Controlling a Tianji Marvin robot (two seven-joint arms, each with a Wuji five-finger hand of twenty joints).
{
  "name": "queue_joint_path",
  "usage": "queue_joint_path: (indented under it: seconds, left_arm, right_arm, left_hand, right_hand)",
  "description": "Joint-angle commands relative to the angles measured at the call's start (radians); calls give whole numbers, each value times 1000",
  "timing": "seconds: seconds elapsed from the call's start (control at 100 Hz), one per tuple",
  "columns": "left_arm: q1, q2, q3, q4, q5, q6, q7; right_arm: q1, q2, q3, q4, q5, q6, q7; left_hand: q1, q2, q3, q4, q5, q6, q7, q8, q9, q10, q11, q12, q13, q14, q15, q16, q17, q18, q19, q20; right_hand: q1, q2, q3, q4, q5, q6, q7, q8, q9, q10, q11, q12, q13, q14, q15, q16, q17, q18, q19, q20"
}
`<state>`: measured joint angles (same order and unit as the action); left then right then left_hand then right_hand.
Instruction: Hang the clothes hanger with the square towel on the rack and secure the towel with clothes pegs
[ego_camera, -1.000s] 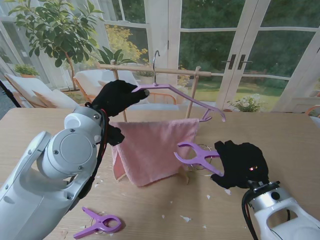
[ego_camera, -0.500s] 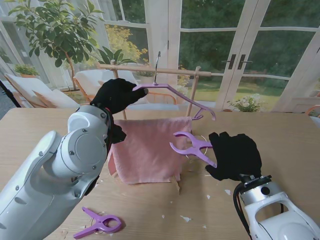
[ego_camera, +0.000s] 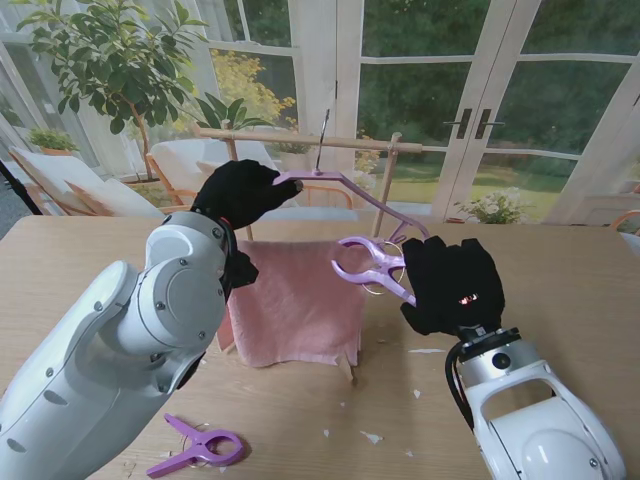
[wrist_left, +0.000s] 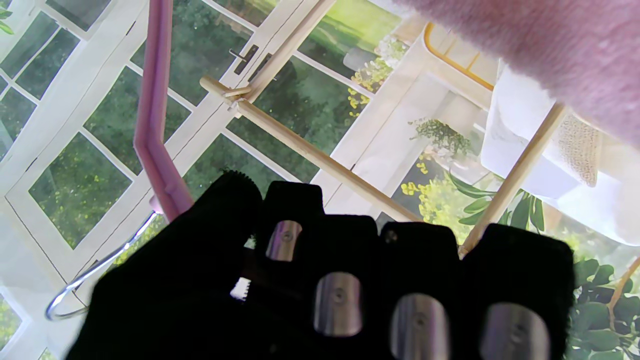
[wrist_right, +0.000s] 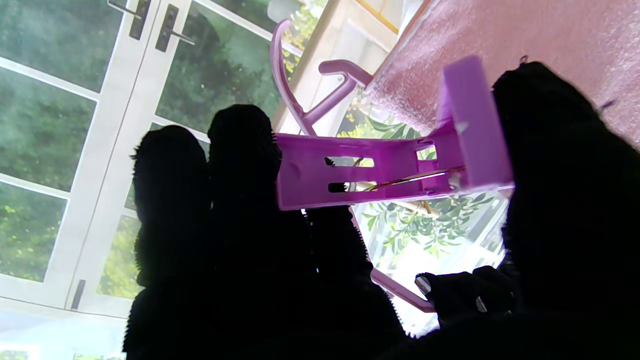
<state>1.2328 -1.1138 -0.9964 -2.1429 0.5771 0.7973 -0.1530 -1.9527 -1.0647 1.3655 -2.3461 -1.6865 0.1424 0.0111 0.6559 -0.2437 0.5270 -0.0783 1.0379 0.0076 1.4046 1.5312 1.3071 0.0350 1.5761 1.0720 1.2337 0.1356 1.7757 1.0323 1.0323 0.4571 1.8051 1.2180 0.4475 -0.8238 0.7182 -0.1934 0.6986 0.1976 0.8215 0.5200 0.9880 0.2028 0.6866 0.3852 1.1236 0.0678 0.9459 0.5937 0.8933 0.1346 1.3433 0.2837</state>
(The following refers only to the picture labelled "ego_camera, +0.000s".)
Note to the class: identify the purple clothes hanger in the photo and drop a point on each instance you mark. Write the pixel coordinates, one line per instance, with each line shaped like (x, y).
(350, 187)

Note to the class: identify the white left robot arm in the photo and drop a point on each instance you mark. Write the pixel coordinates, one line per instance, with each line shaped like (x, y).
(120, 340)

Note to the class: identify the small green pot plant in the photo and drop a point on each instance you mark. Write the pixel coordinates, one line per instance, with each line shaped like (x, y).
(50, 140)

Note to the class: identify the wooden hanging rack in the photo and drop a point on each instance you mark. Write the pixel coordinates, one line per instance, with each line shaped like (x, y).
(360, 142)

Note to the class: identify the purple plastic clothes peg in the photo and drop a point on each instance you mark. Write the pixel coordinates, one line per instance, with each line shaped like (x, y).
(200, 445)
(372, 265)

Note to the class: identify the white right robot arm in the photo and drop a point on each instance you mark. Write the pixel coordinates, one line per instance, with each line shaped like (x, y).
(530, 410)

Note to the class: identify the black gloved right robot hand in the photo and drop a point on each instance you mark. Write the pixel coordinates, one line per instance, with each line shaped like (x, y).
(455, 285)

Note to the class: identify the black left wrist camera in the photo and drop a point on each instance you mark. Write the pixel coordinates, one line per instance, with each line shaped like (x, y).
(242, 270)

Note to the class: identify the pink square towel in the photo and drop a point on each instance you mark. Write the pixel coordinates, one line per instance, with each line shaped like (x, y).
(300, 305)

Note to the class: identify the white cushioned lounge chair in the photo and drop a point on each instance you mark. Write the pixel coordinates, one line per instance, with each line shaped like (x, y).
(55, 175)
(180, 160)

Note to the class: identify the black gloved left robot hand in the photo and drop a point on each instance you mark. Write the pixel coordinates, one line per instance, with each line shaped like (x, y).
(240, 192)

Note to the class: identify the leafy potted tree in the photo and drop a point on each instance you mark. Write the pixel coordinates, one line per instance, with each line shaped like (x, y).
(115, 65)

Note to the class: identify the white flowering pot plant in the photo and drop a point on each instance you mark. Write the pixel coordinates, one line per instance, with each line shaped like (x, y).
(492, 207)

